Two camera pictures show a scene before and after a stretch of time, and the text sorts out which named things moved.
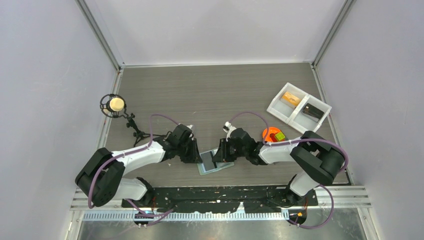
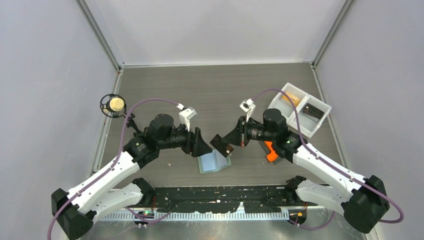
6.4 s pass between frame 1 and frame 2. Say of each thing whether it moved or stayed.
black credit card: moved
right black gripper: moved
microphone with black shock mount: stayed
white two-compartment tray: stayed
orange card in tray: stayed
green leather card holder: stayed
